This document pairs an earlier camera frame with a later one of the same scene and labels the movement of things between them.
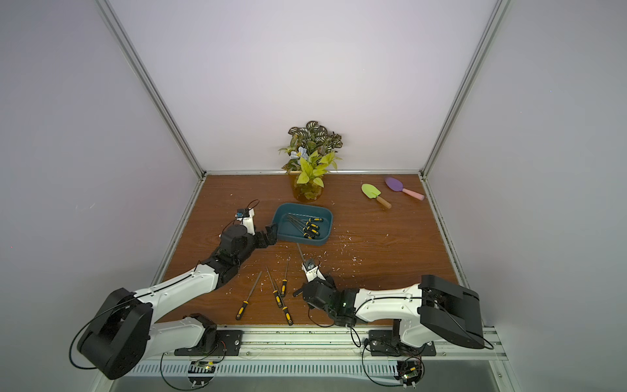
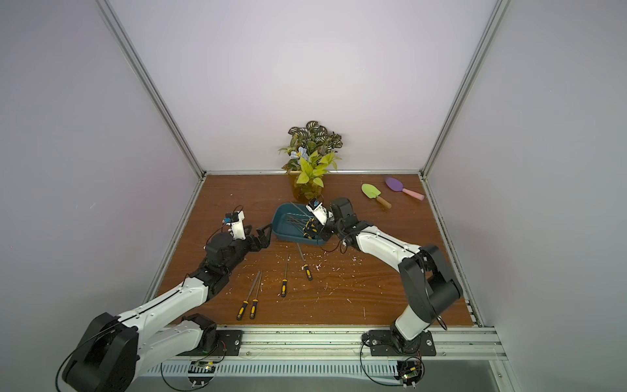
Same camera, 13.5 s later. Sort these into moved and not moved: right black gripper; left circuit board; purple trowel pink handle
Moved: right black gripper
Not moved: left circuit board; purple trowel pink handle
